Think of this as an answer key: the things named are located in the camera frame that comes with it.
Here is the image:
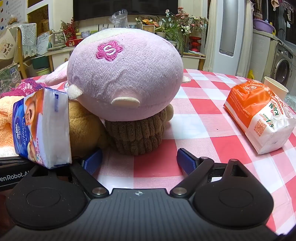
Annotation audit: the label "green paper pack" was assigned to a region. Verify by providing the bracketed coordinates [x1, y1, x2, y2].
[0, 63, 22, 93]

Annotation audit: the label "colourful wall sticker display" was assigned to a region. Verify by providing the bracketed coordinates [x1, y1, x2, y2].
[0, 0, 26, 30]

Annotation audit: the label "white lace cover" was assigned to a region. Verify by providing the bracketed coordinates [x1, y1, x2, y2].
[203, 0, 218, 72]

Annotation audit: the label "artificial flower bouquet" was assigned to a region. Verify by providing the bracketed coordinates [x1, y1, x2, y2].
[165, 7, 209, 35]

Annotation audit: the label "cream tote bag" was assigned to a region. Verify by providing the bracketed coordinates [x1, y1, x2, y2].
[0, 29, 18, 61]

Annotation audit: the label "white printed sack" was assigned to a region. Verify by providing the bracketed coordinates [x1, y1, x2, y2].
[36, 31, 52, 56]

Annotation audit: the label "orange towel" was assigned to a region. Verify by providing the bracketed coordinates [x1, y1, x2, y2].
[0, 95, 26, 158]

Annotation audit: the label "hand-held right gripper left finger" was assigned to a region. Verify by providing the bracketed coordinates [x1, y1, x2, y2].
[24, 148, 110, 199]

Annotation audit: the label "green potted plant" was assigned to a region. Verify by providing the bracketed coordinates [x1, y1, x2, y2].
[155, 24, 187, 57]

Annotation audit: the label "teal basin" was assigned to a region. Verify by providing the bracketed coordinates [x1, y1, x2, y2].
[31, 55, 50, 69]

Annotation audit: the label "clear plastic bag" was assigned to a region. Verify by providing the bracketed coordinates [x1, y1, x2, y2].
[109, 9, 129, 29]

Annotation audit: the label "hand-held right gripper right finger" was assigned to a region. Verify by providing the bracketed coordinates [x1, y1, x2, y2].
[170, 148, 253, 199]

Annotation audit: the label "cream television cabinet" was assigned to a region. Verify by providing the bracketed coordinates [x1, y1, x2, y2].
[44, 45, 206, 72]

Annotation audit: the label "glass kettle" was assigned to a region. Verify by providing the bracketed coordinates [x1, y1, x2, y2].
[49, 30, 67, 49]

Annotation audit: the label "red vase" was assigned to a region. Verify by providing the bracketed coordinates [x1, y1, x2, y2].
[189, 36, 202, 53]

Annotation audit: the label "purple basin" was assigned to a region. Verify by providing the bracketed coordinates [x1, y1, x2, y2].
[253, 19, 275, 33]

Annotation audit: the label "black television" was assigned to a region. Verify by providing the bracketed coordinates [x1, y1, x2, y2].
[73, 0, 178, 21]

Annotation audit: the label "knitted chair cover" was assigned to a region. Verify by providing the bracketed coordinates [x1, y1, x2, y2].
[18, 23, 37, 57]

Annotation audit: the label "stack of papers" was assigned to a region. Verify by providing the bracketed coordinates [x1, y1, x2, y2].
[183, 50, 206, 57]

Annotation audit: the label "paper cup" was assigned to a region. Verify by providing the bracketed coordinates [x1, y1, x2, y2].
[264, 76, 289, 100]

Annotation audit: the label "wooden chair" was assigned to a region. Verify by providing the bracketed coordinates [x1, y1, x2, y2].
[7, 23, 38, 78]

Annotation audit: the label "red berry branches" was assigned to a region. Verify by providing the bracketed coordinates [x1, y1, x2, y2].
[60, 18, 78, 39]

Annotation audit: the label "white standing air conditioner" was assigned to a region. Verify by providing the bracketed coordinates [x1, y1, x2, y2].
[212, 0, 246, 76]

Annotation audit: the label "brown plush toy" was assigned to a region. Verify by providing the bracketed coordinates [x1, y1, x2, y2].
[68, 100, 174, 156]

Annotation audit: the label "orange tissue pack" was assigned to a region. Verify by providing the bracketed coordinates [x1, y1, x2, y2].
[223, 79, 296, 155]

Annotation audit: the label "pink knitted cloth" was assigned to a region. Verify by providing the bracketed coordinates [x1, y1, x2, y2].
[0, 78, 51, 99]

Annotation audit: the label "red checkered tablecloth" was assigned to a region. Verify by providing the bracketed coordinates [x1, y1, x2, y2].
[28, 68, 296, 234]

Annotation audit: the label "blue tissue pack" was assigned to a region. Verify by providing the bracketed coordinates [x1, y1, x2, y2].
[13, 89, 73, 169]

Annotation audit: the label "pink plush toy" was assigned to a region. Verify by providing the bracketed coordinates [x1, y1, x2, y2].
[45, 28, 191, 122]

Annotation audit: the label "grey washing machine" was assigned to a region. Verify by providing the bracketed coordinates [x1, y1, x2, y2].
[275, 43, 296, 87]

